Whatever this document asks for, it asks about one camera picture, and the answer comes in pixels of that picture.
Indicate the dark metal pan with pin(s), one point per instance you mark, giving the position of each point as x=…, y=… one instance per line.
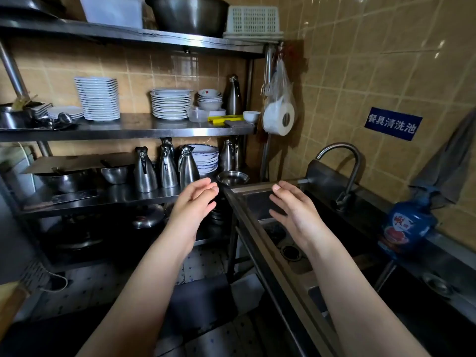
x=26, y=3

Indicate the tall steel thermos jug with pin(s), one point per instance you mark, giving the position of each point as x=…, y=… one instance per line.
x=234, y=96

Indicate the stack of white square plates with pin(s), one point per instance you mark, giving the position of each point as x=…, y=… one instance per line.
x=98, y=100

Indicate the blue wall sign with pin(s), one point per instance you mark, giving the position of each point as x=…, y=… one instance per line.
x=392, y=123

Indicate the stainless steel shelf rack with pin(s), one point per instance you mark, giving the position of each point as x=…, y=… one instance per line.
x=130, y=127

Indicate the dark wok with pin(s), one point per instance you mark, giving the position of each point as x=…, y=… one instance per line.
x=74, y=237

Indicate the metal ladle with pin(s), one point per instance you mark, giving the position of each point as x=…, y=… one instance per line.
x=61, y=120

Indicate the blue dish soap bottle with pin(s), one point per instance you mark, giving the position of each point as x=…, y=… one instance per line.
x=405, y=226

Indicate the white plastic box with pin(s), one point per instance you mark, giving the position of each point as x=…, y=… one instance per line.
x=111, y=11

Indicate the person's right hand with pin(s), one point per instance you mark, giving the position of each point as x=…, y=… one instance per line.
x=297, y=215

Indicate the stack of white round plates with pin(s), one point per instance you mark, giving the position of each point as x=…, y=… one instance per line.
x=171, y=104

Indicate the small white bowl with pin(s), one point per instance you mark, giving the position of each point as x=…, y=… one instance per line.
x=251, y=116

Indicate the metal pot lid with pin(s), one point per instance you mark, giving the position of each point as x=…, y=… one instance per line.
x=148, y=217

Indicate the grey hanging cloth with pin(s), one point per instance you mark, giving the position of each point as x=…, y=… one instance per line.
x=450, y=163

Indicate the white plastic basket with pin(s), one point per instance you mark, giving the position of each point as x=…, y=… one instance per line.
x=253, y=20

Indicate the stainless steel double sink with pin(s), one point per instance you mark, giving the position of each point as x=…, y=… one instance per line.
x=357, y=215

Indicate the curved steel faucet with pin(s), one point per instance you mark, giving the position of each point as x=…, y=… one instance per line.
x=352, y=178

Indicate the large metal basin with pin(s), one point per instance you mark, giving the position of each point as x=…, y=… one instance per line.
x=186, y=16

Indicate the stack of white bowls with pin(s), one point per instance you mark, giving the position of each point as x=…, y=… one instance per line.
x=209, y=100

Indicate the small shiny metal bowl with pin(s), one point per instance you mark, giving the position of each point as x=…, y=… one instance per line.
x=232, y=178

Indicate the clear plastic bag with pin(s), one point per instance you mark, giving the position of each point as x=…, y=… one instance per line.
x=280, y=79

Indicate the person's right forearm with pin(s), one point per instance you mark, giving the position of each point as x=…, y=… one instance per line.
x=357, y=308

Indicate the person's left hand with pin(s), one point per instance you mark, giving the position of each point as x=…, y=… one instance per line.
x=193, y=208

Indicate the wide metal mixing bowl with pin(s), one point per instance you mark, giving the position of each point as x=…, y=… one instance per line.
x=67, y=181

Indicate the clear plastic container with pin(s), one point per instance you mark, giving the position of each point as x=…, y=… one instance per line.
x=197, y=115

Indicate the person's left forearm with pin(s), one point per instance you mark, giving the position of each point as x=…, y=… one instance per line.
x=141, y=301

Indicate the low stack of white dishes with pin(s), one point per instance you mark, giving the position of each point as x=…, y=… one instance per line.
x=67, y=111

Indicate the medium metal mixing bowl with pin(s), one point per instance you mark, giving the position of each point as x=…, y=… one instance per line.
x=115, y=175

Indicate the metal pot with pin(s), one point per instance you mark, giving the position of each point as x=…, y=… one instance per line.
x=15, y=117

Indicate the yellow cutting board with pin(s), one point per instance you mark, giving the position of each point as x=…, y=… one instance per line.
x=223, y=120

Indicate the hanging plastic bag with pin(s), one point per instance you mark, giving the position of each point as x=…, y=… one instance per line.
x=273, y=118

